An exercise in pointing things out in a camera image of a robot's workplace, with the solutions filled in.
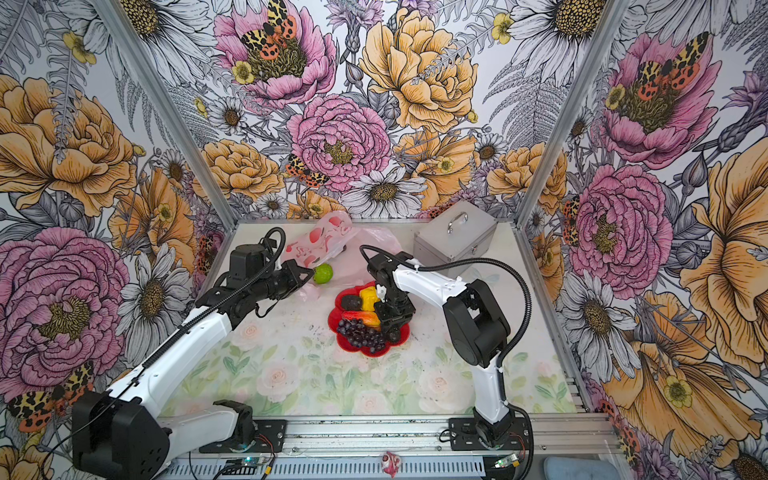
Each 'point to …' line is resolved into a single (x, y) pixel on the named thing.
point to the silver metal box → (462, 232)
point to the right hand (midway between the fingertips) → (394, 333)
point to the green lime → (323, 273)
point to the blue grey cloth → (574, 468)
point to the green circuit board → (507, 461)
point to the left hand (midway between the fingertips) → (314, 280)
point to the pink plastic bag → (335, 239)
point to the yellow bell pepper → (368, 297)
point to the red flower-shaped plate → (336, 315)
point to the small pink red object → (390, 463)
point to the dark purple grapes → (358, 334)
